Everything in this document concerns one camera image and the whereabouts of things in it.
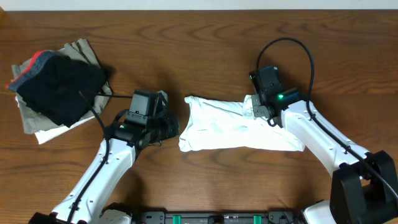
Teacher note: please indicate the white folded garment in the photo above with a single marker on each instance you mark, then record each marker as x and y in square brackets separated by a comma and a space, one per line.
[56, 132]

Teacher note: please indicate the black folded garment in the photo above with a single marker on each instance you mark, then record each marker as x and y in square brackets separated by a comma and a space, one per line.
[58, 87]

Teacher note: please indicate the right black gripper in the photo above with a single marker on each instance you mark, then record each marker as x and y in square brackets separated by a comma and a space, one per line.
[256, 103]

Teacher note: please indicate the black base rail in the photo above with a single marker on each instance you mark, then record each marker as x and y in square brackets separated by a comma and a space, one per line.
[202, 218]

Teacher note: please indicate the white graphic t-shirt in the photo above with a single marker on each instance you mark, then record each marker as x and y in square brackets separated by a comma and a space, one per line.
[216, 124]

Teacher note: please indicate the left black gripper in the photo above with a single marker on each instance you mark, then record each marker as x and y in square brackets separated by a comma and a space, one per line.
[169, 125]

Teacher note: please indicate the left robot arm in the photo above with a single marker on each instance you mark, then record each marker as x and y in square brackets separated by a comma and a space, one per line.
[147, 122]

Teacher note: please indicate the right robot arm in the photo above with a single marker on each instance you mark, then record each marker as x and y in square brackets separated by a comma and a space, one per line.
[364, 184]

